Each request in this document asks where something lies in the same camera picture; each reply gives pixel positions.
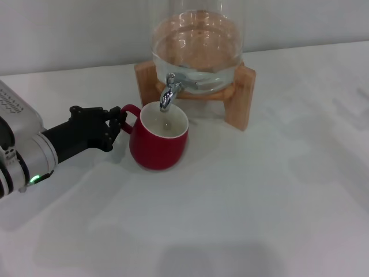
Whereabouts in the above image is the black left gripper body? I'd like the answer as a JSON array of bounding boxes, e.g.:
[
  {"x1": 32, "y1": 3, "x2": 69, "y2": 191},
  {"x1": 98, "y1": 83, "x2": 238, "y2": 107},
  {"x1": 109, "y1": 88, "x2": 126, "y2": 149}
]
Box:
[{"x1": 40, "y1": 105, "x2": 114, "y2": 164}]

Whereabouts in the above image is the red ceramic cup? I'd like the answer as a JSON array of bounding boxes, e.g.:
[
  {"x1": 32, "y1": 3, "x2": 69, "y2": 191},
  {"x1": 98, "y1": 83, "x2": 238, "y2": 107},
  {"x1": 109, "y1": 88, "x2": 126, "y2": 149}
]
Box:
[{"x1": 119, "y1": 100, "x2": 190, "y2": 171}]

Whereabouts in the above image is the chrome faucet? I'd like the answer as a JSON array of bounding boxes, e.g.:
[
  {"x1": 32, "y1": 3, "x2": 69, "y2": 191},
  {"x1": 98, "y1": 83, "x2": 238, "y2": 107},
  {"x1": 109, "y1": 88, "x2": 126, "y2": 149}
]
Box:
[{"x1": 159, "y1": 72, "x2": 199, "y2": 114}]

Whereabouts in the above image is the glass water dispenser jar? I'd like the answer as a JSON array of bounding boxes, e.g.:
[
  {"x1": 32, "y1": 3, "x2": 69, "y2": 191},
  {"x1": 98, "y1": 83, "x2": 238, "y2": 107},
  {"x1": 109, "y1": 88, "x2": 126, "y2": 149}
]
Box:
[{"x1": 150, "y1": 0, "x2": 246, "y2": 95}]

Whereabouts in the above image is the wooden dispenser stand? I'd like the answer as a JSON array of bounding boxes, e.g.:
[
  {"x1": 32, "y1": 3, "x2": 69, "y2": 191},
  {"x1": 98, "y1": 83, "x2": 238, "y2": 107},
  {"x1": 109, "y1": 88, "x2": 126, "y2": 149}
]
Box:
[{"x1": 134, "y1": 59, "x2": 257, "y2": 132}]

